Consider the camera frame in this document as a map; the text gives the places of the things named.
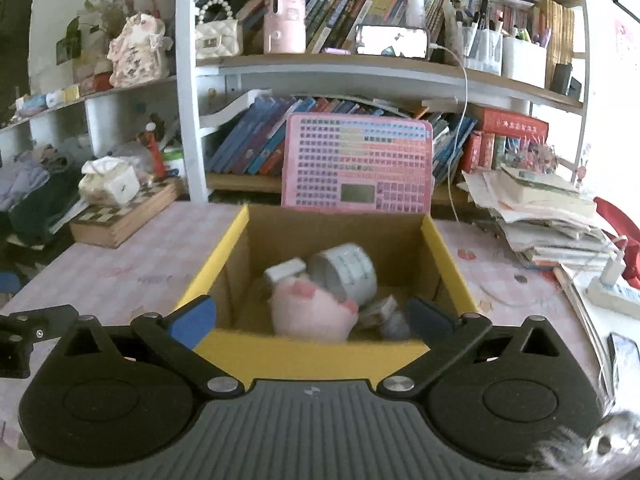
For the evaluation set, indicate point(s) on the white jar green label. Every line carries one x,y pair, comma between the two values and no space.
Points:
174,165

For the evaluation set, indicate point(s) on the wide clear tape roll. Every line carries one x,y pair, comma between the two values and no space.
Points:
350,265

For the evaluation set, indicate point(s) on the floral tissue box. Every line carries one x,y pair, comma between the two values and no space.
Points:
112,182

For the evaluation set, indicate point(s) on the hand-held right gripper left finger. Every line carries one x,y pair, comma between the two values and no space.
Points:
195,317

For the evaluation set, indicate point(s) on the dark green cloth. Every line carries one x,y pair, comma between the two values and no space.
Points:
45,215

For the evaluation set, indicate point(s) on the pink cylindrical device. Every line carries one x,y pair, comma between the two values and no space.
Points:
285,20

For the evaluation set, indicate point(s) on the colourful paper flower craft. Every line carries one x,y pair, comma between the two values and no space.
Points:
530,155

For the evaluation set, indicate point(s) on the row of blue books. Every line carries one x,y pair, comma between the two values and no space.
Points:
250,145

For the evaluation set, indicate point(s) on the white power strip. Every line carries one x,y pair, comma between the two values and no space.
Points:
615,297

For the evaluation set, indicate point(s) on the stack of books and papers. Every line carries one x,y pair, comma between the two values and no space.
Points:
545,215

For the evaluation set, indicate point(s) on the floral fabric doll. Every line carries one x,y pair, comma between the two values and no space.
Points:
137,50

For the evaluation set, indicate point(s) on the yellow cardboard box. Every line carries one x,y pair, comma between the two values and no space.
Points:
310,360

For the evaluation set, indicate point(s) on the white bookshelf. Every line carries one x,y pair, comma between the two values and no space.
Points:
192,135

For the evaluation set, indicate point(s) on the red box on shelf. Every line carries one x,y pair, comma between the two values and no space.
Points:
510,120

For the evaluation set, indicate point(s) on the row of colourful upright books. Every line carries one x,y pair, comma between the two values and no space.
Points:
350,5

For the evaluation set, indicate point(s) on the small white box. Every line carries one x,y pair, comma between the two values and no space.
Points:
380,310

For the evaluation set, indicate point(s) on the white pen holder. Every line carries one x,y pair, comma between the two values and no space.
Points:
524,62

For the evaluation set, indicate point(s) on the green potted plant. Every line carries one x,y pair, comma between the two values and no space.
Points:
80,35

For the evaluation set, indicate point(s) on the white quilted handbag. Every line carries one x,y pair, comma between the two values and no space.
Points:
217,37

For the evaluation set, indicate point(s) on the dark smartphone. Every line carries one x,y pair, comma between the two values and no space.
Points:
625,357

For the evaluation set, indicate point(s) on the purple cloth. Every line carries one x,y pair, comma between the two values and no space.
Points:
20,180

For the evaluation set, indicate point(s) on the white plugged charger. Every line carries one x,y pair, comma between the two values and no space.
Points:
612,265

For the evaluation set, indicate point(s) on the pink plush paw toy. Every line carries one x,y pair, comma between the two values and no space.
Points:
310,315

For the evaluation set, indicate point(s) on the pink learning board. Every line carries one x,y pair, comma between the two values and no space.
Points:
350,160

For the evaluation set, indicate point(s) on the white plastic bottle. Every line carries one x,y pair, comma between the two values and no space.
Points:
416,10

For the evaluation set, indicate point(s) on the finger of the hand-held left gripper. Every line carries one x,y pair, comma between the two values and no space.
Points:
45,322
7,281

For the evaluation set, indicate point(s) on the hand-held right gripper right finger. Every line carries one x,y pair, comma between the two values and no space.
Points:
427,317

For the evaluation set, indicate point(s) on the wooden chessboard box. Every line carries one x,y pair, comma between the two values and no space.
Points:
115,225

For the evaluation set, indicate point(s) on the white charger adapter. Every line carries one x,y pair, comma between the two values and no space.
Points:
285,270

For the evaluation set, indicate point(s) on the clear pen holder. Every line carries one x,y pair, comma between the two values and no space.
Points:
477,45

